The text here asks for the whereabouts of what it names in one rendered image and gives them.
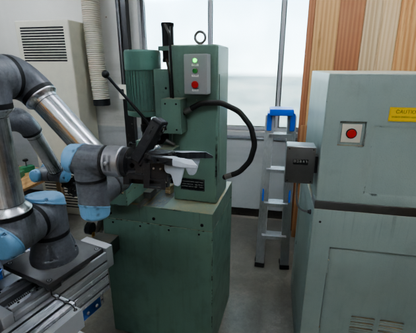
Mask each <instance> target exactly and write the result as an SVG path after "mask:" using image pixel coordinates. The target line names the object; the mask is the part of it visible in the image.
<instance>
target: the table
mask: <svg viewBox="0 0 416 333"><path fill-rule="evenodd" d="M146 189H147V188H144V187H143V184H139V185H137V186H136V187H134V189H132V190H131V191H129V192H128V193H126V194H123V193H121V194H120V195H119V196H118V197H117V198H115V199H114V200H113V201H111V202H110V204H114V205H124V206H128V205H129V204H130V203H132V202H133V201H134V200H136V199H137V198H138V197H139V196H140V195H141V194H143V192H144V191H145V190H146Z"/></svg>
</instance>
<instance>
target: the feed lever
mask: <svg viewBox="0 0 416 333"><path fill-rule="evenodd" d="M102 76H103V78H107V79H108V80H109V81H110V82H111V84H113V86H115V88H116V89H117V90H118V91H119V92H120V94H121V95H122V96H123V97H124V98H125V99H126V101H128V103H129V104H130V105H131V106H132V107H133V108H134V109H135V111H136V112H137V113H138V114H139V115H140V117H142V119H144V121H145V122H146V123H147V124H148V125H149V121H148V119H146V117H144V115H143V114H142V113H141V112H140V111H139V109H138V108H137V107H136V106H135V105H134V103H132V101H130V99H129V98H128V97H127V96H126V95H125V93H124V92H123V91H122V90H121V89H120V88H119V87H118V86H117V85H116V84H115V82H114V81H113V80H112V79H111V78H110V74H109V72H108V71H107V70H104V71H103V72H102ZM168 138H169V136H168V133H163V134H162V135H161V137H160V139H159V140H158V142H157V144H158V145H162V144H163V143H165V142H167V143H169V144H171V145H173V146H175V145H176V144H175V143H174V142H173V141H171V140H169V139H168Z"/></svg>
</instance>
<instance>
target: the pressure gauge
mask: <svg viewBox="0 0 416 333"><path fill-rule="evenodd" d="M95 230H96V224H95V223H93V222H90V221H88V222H86V223H85V226H84V229H83V231H84V233H85V234H88V235H92V237H94V236H95Z"/></svg>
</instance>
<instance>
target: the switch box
mask: <svg viewBox="0 0 416 333"><path fill-rule="evenodd" d="M193 58H197V63H194V62H193ZM192 64H199V66H191V65H192ZM193 68H197V70H198V72H197V73H196V74H194V73H193V72H192V69H193ZM191 75H199V76H198V77H192V76H191ZM193 81H197V82H198V84H199V85H198V88H196V89H199V91H192V89H194V88H193V87H192V86H191V83H192V82H193ZM184 92H185V94H210V93H211V54H184Z"/></svg>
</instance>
